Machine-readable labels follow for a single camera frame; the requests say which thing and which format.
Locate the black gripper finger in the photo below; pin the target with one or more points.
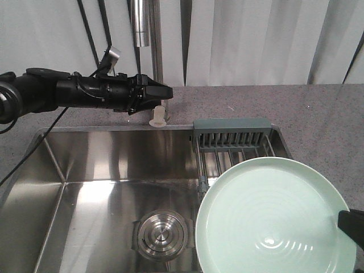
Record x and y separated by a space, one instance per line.
351 223
157 91

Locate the stainless steel faucet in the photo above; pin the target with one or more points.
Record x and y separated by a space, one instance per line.
145 22

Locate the round steel sink drain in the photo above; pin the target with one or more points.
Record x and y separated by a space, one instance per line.
162 235

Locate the white pleated curtain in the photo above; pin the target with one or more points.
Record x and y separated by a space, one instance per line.
203 42

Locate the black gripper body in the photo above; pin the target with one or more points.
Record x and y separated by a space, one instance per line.
116 93

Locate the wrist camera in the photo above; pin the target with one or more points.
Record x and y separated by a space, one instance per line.
109 60

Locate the stainless steel sink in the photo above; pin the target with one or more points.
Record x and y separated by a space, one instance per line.
71 206

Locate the mint green ceramic plate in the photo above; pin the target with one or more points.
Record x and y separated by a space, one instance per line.
272 215

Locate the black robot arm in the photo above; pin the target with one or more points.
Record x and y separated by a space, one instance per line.
41 90

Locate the grey-green dish drying rack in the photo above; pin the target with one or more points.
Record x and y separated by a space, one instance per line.
234 136

